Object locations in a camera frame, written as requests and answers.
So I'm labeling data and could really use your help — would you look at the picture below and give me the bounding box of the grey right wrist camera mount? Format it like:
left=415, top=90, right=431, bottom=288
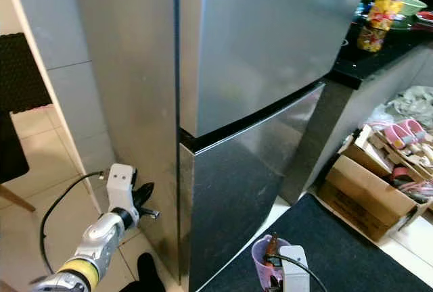
left=281, top=245, right=311, bottom=292

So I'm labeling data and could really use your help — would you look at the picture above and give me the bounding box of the dark floor rug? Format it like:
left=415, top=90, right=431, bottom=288
left=200, top=193, right=413, bottom=292

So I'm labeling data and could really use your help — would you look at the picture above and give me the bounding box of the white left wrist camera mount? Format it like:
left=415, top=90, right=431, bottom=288
left=108, top=164, right=139, bottom=212

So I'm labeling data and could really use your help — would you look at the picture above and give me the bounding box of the grey green crumpled cloth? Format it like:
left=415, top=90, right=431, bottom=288
left=375, top=86, right=433, bottom=129

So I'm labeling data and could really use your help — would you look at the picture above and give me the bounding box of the brown food piece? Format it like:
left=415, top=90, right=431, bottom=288
left=266, top=233, right=278, bottom=262

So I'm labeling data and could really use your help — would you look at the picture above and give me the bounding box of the light wooden dining table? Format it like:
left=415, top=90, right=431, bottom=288
left=0, top=184, right=36, bottom=213

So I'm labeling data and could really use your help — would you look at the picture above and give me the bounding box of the green bowl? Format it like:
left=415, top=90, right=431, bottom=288
left=394, top=0, right=428, bottom=21

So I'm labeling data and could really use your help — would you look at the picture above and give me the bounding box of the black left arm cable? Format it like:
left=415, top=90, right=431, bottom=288
left=39, top=172, right=110, bottom=276

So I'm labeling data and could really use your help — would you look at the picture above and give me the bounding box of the silver freezer door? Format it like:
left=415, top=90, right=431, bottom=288
left=178, top=0, right=374, bottom=139

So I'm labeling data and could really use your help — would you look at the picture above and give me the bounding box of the black mat piece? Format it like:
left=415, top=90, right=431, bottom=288
left=0, top=109, right=30, bottom=185

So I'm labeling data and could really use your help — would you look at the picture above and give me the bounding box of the silver fridge compartment door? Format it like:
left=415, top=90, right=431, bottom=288
left=179, top=82, right=325, bottom=292

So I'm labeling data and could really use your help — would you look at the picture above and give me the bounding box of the pink slipper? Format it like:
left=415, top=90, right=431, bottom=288
left=381, top=123, right=410, bottom=149
left=398, top=118, right=428, bottom=143

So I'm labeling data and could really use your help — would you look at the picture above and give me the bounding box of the grey kitchen counter black worktop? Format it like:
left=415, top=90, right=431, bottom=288
left=277, top=25, right=433, bottom=205

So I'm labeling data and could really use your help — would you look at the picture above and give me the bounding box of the cardboard box with wooden pieces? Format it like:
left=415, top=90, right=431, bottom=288
left=318, top=124, right=433, bottom=242

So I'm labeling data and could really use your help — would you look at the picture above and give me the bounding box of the purple plastic measuring cup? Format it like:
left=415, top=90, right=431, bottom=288
left=252, top=235, right=292, bottom=289

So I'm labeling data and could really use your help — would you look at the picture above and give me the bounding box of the silver fridge body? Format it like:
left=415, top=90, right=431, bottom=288
left=68, top=0, right=187, bottom=286

